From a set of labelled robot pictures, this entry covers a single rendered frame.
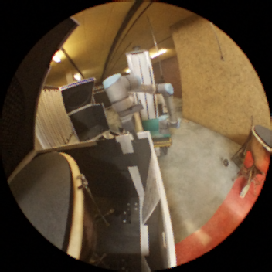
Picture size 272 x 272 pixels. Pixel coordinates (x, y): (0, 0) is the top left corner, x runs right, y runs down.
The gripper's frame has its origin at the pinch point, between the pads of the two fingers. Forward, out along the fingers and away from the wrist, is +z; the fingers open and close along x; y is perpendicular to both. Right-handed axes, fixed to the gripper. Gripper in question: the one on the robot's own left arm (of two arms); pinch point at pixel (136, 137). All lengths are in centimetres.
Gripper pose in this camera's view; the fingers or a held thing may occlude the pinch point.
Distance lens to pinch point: 51.9
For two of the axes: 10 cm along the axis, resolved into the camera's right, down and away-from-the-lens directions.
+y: -9.4, 3.0, 1.6
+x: 0.1, 5.0, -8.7
